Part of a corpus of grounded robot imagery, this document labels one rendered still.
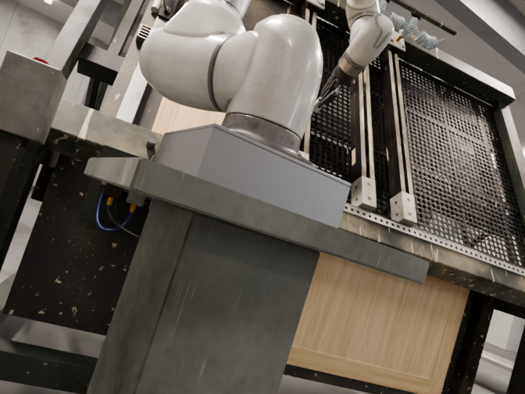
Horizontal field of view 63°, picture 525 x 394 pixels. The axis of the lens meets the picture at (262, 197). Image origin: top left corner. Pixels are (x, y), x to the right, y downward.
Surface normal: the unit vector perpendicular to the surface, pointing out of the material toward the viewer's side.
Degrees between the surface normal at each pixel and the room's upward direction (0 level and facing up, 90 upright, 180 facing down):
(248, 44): 80
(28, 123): 90
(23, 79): 90
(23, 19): 90
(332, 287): 90
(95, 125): 59
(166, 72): 122
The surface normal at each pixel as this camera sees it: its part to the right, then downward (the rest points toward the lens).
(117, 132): 0.42, -0.47
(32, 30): 0.47, 0.08
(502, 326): -0.83, -0.30
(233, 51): -0.37, -0.35
